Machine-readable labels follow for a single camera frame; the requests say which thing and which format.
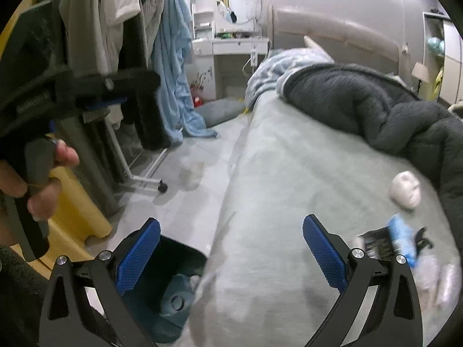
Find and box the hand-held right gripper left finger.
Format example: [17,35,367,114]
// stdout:
[38,218,161,347]

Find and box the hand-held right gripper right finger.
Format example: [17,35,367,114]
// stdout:
[302,214,424,347]

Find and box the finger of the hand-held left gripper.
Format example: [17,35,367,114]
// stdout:
[74,96,129,121]
[54,69,162,97]

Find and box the dark blue waste bin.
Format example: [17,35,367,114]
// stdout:
[117,235,209,345]

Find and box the black printed wrapper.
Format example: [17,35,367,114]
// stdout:
[363,226,393,260]

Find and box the blue snack packet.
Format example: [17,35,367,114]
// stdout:
[386,213,421,267]

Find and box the clear plastic bag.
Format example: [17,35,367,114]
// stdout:
[415,253,462,307]

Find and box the person's left hand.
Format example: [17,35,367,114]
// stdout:
[0,140,80,244]

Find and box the black fuzzy hanging garment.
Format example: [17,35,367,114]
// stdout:
[119,18,173,151]

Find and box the light blue towel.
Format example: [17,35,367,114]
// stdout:
[152,0,218,140]

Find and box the white clothes rack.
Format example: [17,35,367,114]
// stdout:
[108,119,169,193]

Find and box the yellow plastic stool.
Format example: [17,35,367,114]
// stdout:
[10,166,113,272]

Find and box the white hanging shirt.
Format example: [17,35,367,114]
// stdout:
[98,0,164,47]

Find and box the bed with grey sheet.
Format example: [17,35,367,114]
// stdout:
[188,87,457,347]

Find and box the clear plastic cup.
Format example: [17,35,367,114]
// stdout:
[179,162,203,191]

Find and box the grey floor cushion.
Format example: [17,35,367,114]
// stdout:
[195,98,247,128]

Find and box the black clip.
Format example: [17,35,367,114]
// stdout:
[414,226,435,252]

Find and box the white crumpled cloth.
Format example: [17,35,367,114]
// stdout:
[389,171,422,211]

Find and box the white vanity desk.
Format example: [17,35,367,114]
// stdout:
[191,2,271,102]

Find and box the blue white patterned blanket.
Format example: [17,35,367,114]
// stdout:
[244,49,335,111]

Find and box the round mirror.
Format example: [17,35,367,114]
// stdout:
[216,0,262,26]

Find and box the dark grey fleece blanket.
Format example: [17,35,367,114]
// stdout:
[284,63,463,248]

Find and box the beige pillow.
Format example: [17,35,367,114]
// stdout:
[303,35,334,59]

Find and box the beige table lamp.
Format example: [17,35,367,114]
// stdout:
[411,61,431,93]

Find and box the beige padded headboard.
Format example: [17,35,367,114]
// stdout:
[271,6,403,66]

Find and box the white wardrobe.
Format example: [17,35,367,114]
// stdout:
[422,11,463,104]

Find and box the teal ball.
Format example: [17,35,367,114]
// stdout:
[427,36,446,57]

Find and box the white charger with cable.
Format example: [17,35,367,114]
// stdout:
[242,46,260,79]

